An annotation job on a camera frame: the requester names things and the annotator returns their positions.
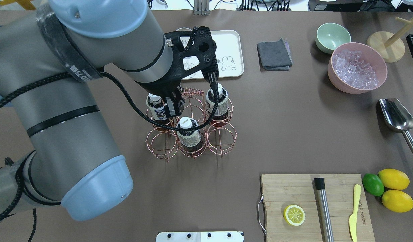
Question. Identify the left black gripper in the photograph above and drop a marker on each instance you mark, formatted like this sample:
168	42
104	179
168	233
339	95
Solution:
158	86

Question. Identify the tea bottle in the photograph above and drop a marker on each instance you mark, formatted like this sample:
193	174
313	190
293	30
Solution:
157	109
192	142
221	113

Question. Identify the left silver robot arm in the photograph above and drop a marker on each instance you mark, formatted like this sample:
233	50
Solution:
75	162

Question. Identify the cream serving tray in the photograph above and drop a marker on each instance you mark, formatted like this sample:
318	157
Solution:
229	54

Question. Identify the grey folded cloth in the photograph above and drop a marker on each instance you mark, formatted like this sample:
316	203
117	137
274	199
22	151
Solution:
275	56

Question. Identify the wooden cutting board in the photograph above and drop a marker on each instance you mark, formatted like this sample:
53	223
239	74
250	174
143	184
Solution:
281	190

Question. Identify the half lemon slice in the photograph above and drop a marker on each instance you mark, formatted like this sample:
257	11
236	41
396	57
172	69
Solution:
294	215

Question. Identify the steel muddler black tip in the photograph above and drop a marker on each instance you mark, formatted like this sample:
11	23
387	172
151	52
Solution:
324	209

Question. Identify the green bowl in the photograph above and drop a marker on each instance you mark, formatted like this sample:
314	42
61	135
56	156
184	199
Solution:
330	36

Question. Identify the pink bowl with ice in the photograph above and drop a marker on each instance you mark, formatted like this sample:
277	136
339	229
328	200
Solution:
356	68

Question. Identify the yellow plastic knife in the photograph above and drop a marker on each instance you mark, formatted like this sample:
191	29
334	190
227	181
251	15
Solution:
352	221

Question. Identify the green lime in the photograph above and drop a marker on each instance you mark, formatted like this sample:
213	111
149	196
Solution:
373	184

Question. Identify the wooden cup tree stand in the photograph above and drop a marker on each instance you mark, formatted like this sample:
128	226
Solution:
390	45

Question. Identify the steel ice scoop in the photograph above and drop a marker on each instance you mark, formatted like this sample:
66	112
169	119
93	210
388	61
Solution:
397	118

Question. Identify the yellow lemon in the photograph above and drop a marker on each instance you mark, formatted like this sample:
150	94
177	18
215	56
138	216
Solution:
394	179
397	201

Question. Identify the copper wire bottle basket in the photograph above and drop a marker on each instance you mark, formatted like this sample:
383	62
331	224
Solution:
164	143

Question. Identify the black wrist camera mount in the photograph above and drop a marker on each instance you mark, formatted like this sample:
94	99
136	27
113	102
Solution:
196	43

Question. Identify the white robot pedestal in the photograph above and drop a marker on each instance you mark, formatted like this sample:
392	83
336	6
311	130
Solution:
201	236

